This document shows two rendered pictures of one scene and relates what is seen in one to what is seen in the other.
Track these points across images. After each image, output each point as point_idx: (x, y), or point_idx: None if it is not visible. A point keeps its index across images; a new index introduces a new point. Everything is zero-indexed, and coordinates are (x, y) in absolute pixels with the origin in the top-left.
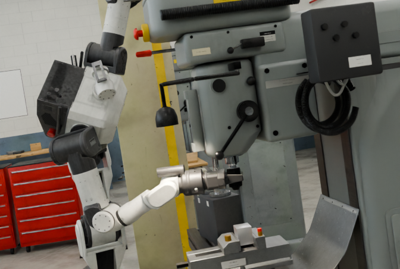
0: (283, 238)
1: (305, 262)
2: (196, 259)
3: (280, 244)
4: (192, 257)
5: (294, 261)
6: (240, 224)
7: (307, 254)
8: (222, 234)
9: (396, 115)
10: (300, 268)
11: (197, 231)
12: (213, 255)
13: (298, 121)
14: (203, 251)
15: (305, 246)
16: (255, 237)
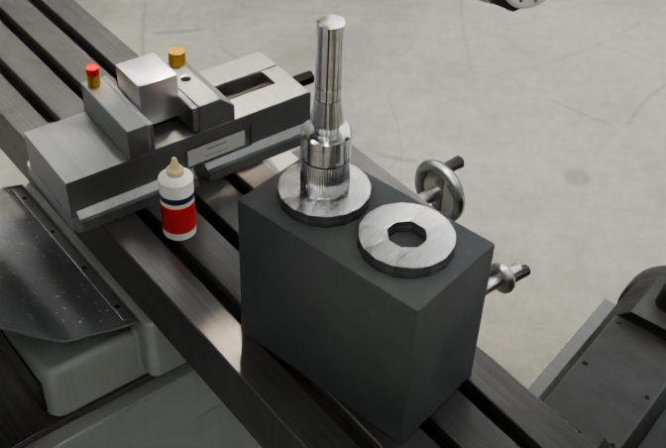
0: (47, 159)
1: (13, 276)
2: (249, 57)
3: (49, 129)
4: (272, 71)
5: (54, 302)
6: (157, 78)
7: (3, 284)
8: (213, 92)
9: None
10: (30, 264)
11: (525, 426)
12: (218, 76)
13: None
14: (259, 92)
15: (10, 308)
16: (107, 77)
